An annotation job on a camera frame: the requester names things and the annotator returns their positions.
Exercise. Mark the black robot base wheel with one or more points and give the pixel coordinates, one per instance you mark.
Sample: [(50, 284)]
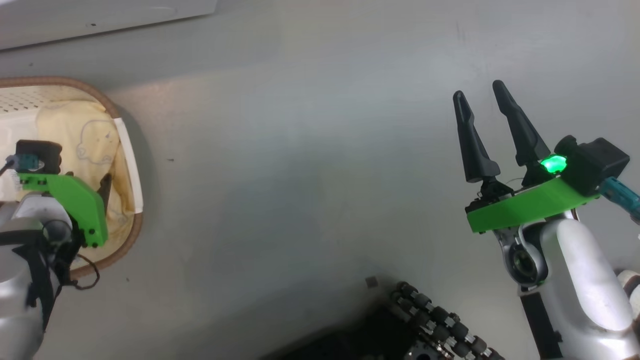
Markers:
[(440, 325)]

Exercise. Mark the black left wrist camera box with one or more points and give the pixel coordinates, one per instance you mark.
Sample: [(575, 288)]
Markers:
[(40, 152)]

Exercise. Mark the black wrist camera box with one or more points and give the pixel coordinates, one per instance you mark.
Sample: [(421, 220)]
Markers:
[(40, 152), (595, 160)]

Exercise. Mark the white front-load washing machine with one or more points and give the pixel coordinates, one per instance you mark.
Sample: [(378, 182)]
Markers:
[(75, 17)]

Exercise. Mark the cream perforated laundry basket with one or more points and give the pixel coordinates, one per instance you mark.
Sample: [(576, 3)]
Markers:
[(127, 240)]

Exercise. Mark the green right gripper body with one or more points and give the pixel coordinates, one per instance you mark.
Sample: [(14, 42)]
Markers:
[(520, 207)]

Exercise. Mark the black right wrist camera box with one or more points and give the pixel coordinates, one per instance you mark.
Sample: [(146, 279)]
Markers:
[(595, 160)]

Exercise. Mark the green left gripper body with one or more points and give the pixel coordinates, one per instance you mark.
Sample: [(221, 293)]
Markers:
[(80, 205)]

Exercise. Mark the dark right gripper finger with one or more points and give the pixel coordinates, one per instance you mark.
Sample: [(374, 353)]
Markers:
[(525, 135), (475, 150)]

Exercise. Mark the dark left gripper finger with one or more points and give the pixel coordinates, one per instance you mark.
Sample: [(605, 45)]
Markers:
[(105, 189)]

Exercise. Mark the cream bear print garment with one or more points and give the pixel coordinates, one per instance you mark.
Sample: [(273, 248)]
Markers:
[(90, 135)]

